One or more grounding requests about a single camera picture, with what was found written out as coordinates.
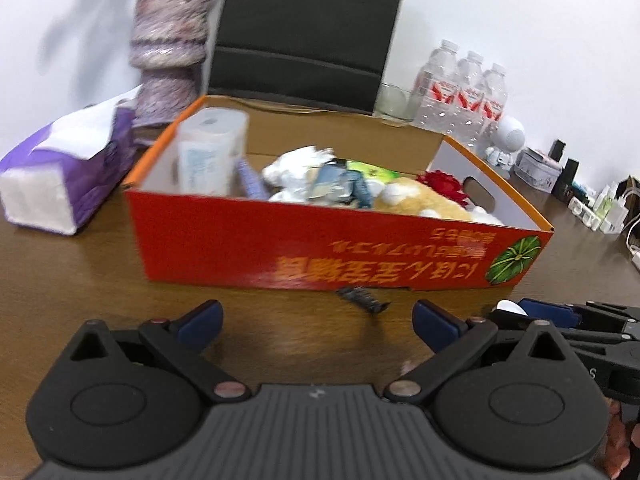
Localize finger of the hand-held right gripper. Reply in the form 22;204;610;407
517;298;640;328
487;310;640;356

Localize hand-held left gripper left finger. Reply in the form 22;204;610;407
70;299;251;403

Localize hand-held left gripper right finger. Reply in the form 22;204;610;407
384;299;576;405

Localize white round jar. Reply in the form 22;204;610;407
492;299;529;317

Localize red cardboard box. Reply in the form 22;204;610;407
122;94;555;293

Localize red rose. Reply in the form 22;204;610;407
417;170;471;206

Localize green tissue packet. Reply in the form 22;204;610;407
345;160;399;184

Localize dark blue wrapper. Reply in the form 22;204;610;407
307;162;374;209

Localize white tissue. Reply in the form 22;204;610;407
262;146;336;202

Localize person's right hand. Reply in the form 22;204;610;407
605;397;640;480

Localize white power strip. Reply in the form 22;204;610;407
567;195;609;231

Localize white charger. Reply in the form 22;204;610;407
607;176;640;235

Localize yellow plush toy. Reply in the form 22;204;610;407
372;179;474;221

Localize wide black box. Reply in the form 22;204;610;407
552;158;580;196

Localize grey tin box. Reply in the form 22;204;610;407
514;152;561;192

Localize purple tube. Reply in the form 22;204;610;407
236;157;271;201

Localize toilet paper roll pack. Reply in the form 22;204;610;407
176;107;250;196

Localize white robot figurine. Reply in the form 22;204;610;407
485;115;527;167

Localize purple tissue pack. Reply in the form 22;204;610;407
0;85;143;236

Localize clear water bottle red label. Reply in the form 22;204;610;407
412;39;460;126
467;62;509;153
440;51;485;141

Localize clear glass cup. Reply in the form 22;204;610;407
374;82;413;122

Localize purple mottled vase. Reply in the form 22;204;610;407
129;0;213;128

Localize white cable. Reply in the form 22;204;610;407
624;205;640;267

